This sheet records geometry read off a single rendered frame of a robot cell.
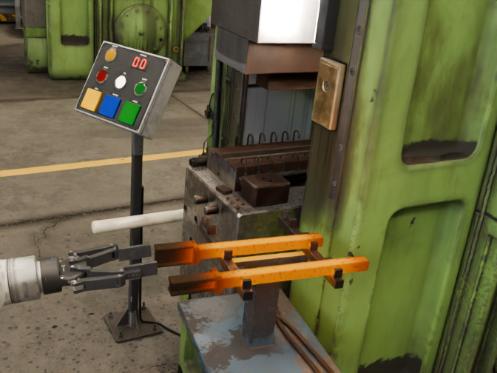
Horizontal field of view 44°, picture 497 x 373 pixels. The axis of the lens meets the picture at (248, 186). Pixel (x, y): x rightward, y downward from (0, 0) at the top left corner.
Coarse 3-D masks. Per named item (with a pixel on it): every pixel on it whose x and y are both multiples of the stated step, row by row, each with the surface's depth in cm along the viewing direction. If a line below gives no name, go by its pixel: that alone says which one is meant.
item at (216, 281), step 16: (208, 272) 126; (224, 272) 127; (240, 272) 128; (256, 272) 128; (272, 272) 129; (288, 272) 130; (304, 272) 131; (320, 272) 133; (176, 288) 123; (192, 288) 124; (208, 288) 125; (224, 288) 126
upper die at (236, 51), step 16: (224, 32) 180; (224, 48) 181; (240, 48) 172; (256, 48) 170; (272, 48) 172; (288, 48) 175; (304, 48) 177; (240, 64) 173; (256, 64) 172; (272, 64) 174; (288, 64) 177; (304, 64) 179
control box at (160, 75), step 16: (112, 48) 227; (128, 48) 223; (96, 64) 229; (112, 64) 225; (128, 64) 222; (160, 64) 214; (176, 64) 216; (96, 80) 227; (112, 80) 223; (128, 80) 220; (144, 80) 216; (160, 80) 213; (176, 80) 219; (80, 96) 230; (128, 96) 218; (144, 96) 214; (160, 96) 215; (96, 112) 224; (144, 112) 213; (160, 112) 218; (128, 128) 215; (144, 128) 214
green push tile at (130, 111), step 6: (126, 102) 217; (126, 108) 216; (132, 108) 215; (138, 108) 213; (120, 114) 217; (126, 114) 215; (132, 114) 214; (120, 120) 216; (126, 120) 215; (132, 120) 213; (132, 126) 214
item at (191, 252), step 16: (240, 240) 141; (256, 240) 141; (272, 240) 142; (288, 240) 143; (304, 240) 143; (320, 240) 145; (160, 256) 132; (176, 256) 134; (192, 256) 135; (208, 256) 136
